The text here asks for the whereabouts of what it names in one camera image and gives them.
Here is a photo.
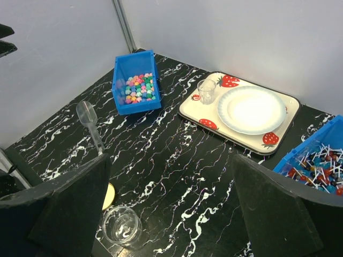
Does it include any blue bin of lollipops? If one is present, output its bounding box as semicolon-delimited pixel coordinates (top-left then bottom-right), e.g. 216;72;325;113
273;115;342;196

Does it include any gold jar lid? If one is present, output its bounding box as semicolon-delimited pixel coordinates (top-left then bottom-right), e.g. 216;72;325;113
102;183;115;210

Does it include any strawberry pattern tray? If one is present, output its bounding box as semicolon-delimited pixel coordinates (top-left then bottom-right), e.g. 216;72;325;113
178;72;301;155

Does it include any clear drinking glass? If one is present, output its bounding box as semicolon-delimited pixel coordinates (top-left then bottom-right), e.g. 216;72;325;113
197;79;217;105

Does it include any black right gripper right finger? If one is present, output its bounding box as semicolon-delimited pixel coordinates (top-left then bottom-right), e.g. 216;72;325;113
232;154;342;256

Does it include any aluminium corner post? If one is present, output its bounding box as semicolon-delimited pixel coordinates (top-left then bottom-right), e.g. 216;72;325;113
112;0;137;53

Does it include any clear plastic jar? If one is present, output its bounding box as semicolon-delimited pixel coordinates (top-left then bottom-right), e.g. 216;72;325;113
102;206;143;248

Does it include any blue bin of star candies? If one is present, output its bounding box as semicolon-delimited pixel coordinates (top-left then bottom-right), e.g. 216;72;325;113
112;50;161;115

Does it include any white plate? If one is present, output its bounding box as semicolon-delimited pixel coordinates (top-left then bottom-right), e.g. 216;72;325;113
217;86;287;135

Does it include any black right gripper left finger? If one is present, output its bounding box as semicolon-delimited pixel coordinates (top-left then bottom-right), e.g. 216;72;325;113
1;154;111;256

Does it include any clear plastic scoop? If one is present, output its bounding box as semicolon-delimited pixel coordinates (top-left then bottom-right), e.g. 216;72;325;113
76;101;105;155

